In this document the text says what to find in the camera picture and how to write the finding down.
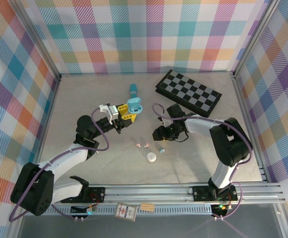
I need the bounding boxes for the blue earbud charging case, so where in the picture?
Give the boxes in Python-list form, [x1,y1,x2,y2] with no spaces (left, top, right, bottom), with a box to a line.
[126,98,142,114]

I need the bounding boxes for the teal pen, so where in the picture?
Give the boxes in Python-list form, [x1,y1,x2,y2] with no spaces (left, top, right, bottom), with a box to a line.
[129,83,139,100]

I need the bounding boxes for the black grey folding chessboard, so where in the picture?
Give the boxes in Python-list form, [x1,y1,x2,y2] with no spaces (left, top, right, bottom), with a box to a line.
[155,69,223,118]

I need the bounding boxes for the striped wooden block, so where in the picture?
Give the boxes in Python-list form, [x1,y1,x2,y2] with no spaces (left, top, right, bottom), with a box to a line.
[140,202,156,212]

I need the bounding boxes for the playing card box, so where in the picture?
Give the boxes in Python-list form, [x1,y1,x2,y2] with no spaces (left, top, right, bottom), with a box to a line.
[114,202,137,221]

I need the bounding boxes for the left black controller board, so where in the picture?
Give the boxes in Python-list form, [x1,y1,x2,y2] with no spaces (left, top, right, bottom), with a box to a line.
[70,205,97,222]

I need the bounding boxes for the black controller board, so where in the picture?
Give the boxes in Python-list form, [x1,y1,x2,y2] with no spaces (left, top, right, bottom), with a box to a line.
[211,203,229,221]
[70,205,97,222]

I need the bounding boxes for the right black controller board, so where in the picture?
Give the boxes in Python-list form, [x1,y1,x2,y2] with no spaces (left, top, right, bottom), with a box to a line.
[211,203,229,221]

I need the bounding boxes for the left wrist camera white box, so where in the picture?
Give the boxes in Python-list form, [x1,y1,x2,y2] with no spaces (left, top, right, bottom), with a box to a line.
[98,102,120,125]

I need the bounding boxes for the aluminium floor rail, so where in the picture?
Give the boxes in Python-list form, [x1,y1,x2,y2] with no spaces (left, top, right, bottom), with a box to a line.
[27,74,62,186]
[231,71,270,183]

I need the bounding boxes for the aluminium mounting rail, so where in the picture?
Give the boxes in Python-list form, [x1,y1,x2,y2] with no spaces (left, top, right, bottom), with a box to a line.
[11,182,287,206]

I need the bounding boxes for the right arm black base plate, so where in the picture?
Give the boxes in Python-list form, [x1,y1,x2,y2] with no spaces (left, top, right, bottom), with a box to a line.
[192,184,238,202]

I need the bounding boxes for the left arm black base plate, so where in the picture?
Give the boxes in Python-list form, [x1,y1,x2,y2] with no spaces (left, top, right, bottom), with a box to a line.
[60,186,106,203]

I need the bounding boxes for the grey slotted cable duct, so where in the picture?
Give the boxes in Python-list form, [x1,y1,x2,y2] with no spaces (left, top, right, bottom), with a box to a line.
[24,206,214,216]

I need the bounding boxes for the aluminium frame post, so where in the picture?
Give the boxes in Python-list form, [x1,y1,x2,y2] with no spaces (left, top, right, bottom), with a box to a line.
[11,0,61,82]
[230,0,285,79]

